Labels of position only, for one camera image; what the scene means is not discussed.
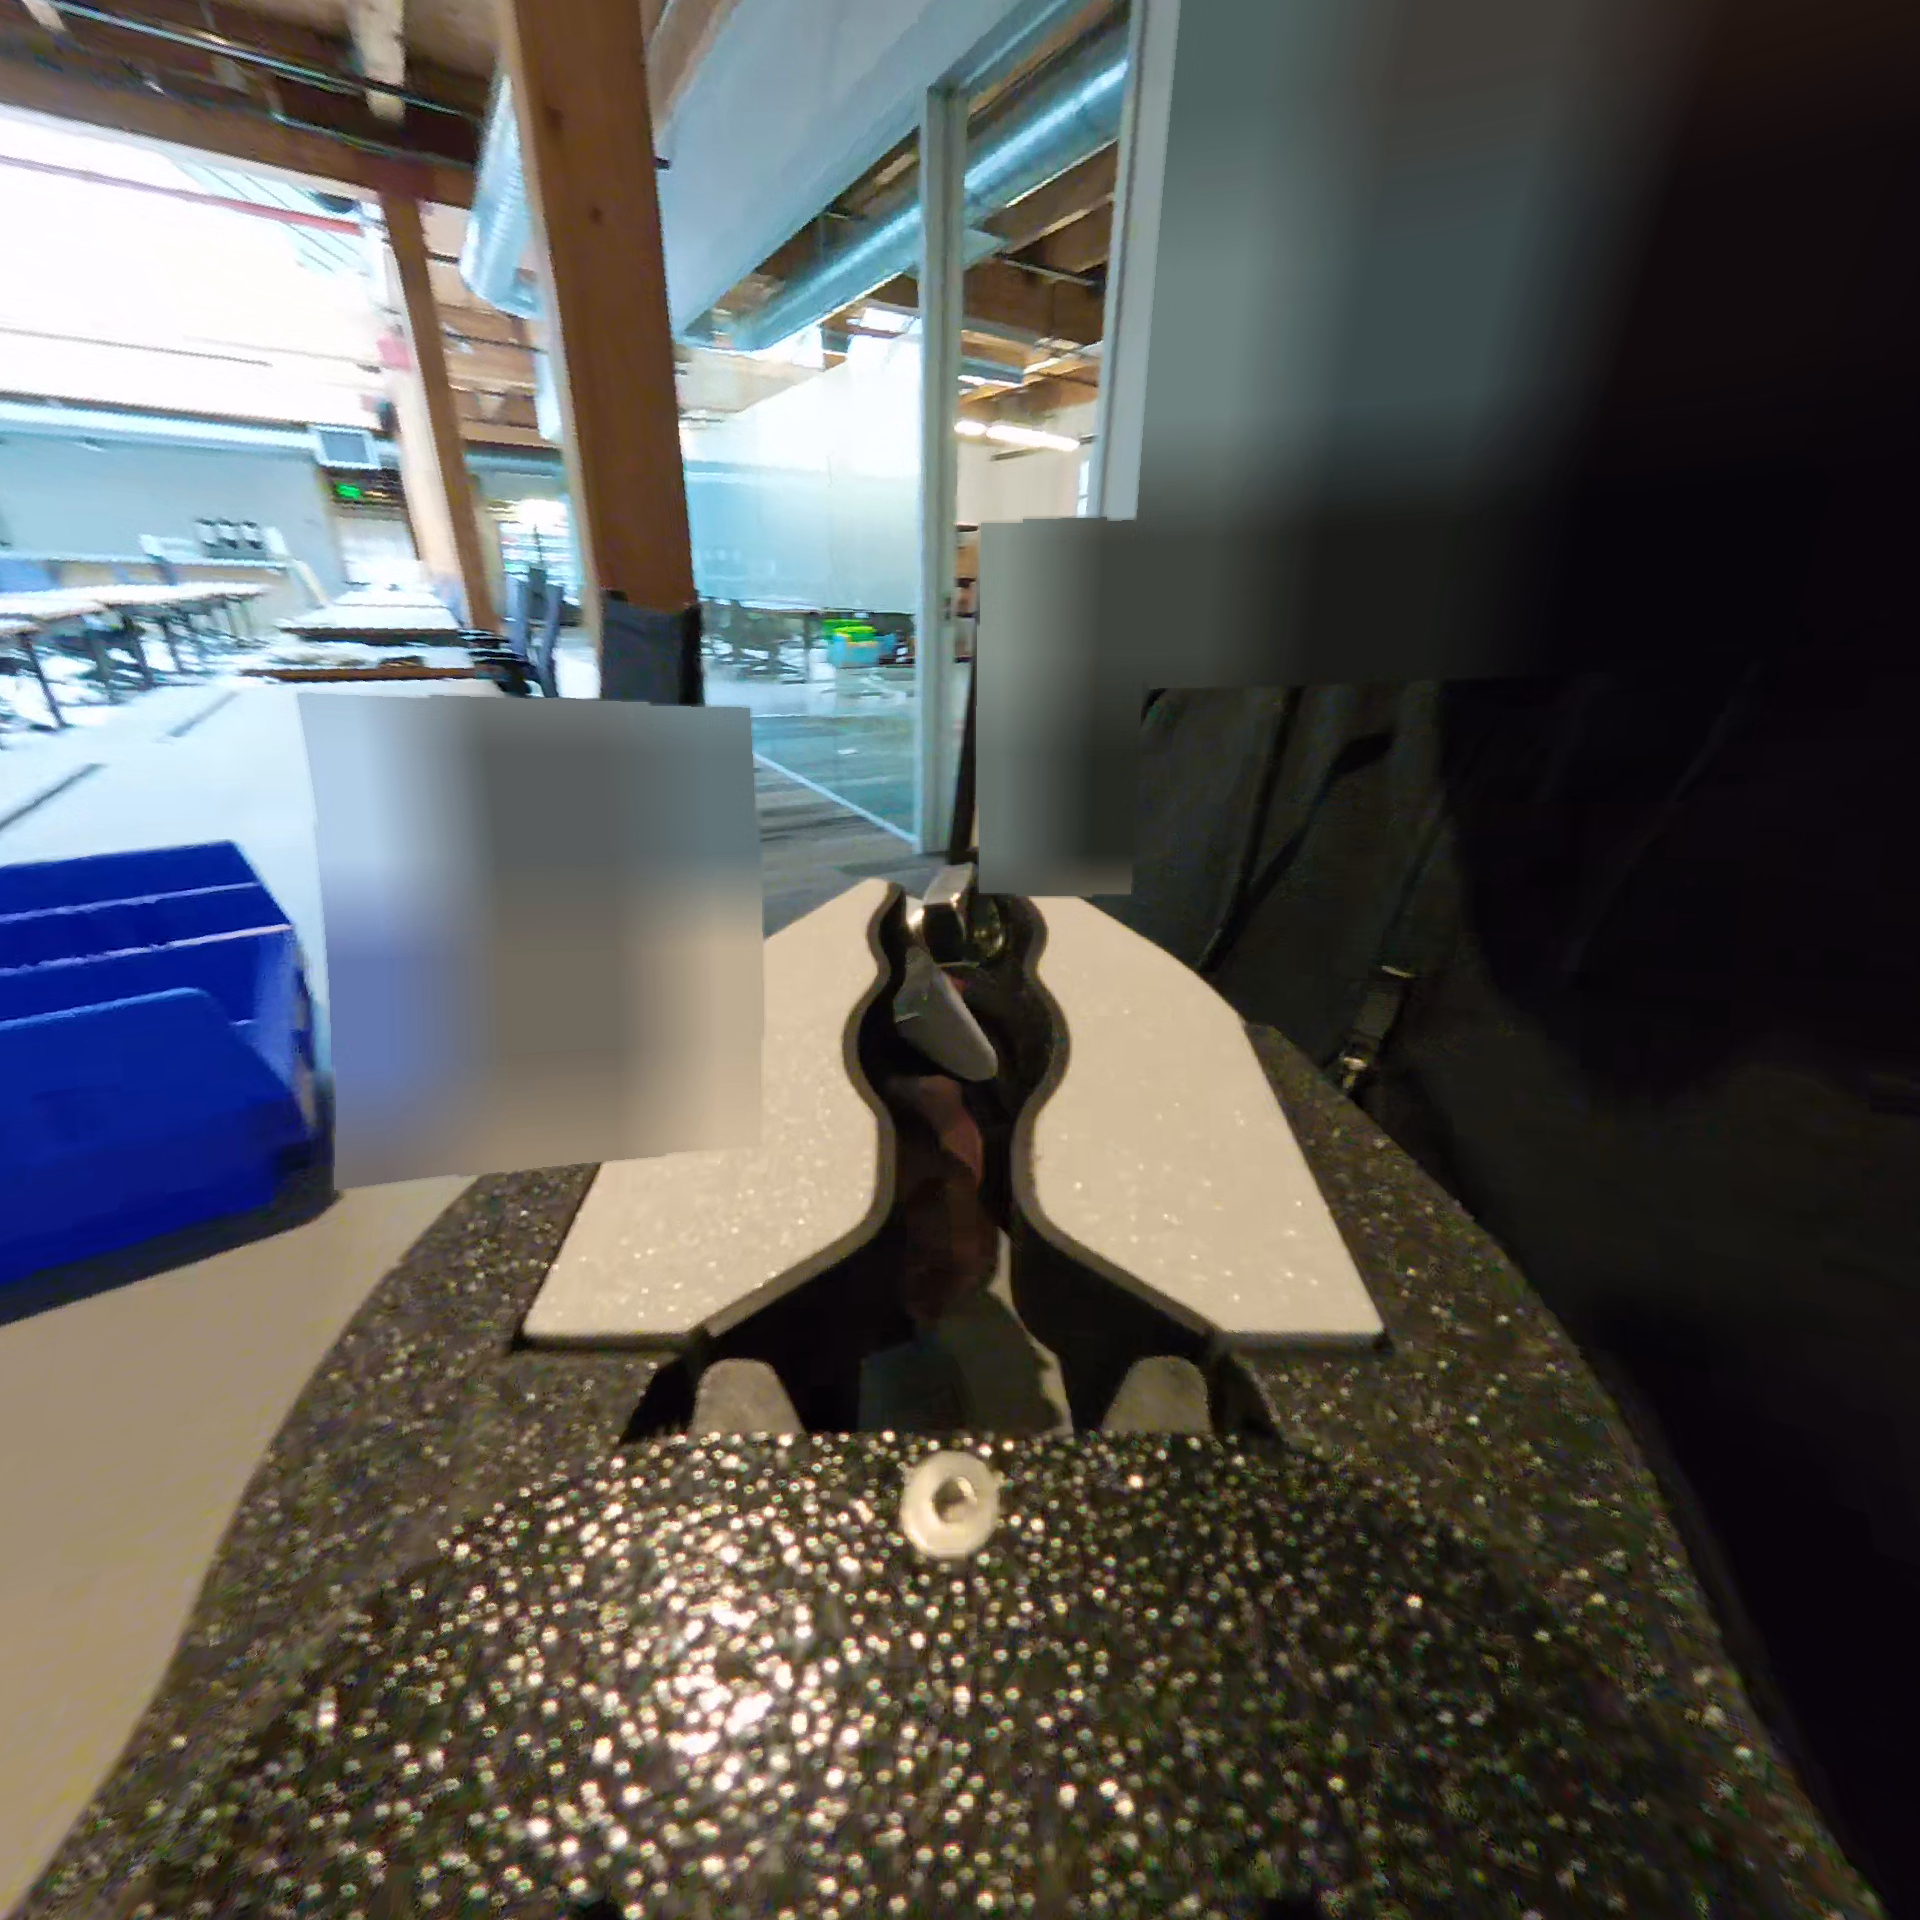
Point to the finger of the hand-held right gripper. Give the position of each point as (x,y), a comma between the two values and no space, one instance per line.
(944,1026)

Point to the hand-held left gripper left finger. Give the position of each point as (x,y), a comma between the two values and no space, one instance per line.
(796,1200)

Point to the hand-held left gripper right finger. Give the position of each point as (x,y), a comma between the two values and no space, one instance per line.
(1186,1170)

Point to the silver bolt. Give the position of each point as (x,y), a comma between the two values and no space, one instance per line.
(950,896)

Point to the large blue plastic bin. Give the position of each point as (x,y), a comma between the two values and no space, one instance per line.
(136,1050)

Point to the person's right hand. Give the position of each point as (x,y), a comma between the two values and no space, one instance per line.
(942,1184)

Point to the wooden column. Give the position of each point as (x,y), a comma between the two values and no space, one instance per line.
(443,421)
(615,299)

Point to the row of white desks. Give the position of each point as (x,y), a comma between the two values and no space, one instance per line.
(136,616)

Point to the silver ventilation duct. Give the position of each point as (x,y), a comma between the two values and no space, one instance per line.
(960,195)

